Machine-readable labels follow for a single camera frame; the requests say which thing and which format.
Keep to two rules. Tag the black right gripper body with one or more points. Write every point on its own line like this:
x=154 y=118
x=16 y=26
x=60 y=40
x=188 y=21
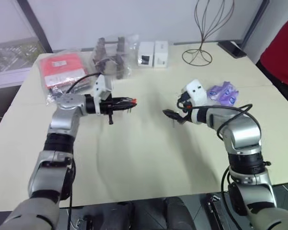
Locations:
x=185 y=101

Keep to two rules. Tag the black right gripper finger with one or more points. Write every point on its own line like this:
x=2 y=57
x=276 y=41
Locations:
x=183 y=119
x=171 y=113

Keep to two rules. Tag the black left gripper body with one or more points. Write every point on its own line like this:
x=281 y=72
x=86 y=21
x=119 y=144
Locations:
x=106 y=106

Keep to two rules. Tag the black red hex key holder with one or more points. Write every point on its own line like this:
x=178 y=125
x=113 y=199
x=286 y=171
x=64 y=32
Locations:
x=134 y=102

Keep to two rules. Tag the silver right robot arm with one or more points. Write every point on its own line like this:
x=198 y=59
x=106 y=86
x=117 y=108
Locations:
x=242 y=136

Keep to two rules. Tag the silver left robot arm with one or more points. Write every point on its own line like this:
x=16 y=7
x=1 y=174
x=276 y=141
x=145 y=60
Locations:
x=64 y=119

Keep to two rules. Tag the purple packet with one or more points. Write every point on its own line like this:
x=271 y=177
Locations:
x=230 y=98
x=226 y=86
x=214 y=93

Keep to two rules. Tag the clear bag with brown parts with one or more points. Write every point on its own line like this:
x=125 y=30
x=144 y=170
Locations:
x=110 y=57

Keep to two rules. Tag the clear bag with black parts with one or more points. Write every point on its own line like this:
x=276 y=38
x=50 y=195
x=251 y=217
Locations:
x=58 y=93

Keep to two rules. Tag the white box with dark window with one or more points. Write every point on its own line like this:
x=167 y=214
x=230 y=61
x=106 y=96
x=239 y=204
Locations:
x=145 y=54

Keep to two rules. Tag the plain white box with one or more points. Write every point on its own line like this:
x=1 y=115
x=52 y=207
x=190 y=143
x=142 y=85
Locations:
x=161 y=54

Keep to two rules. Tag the red package in clear bag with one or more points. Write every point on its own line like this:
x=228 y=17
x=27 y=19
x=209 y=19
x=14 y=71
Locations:
x=60 y=69

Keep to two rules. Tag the black flat phone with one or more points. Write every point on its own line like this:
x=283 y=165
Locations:
x=231 y=49

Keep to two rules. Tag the person in red shirt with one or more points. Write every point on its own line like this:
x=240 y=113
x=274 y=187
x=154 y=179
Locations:
x=280 y=48

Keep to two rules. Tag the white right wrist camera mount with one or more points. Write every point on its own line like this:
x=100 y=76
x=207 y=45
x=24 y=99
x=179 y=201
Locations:
x=196 y=92

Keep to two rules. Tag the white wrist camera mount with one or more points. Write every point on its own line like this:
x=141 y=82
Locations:
x=196 y=92
x=101 y=87

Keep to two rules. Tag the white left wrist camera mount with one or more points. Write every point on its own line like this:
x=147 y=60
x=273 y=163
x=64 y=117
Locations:
x=101 y=87

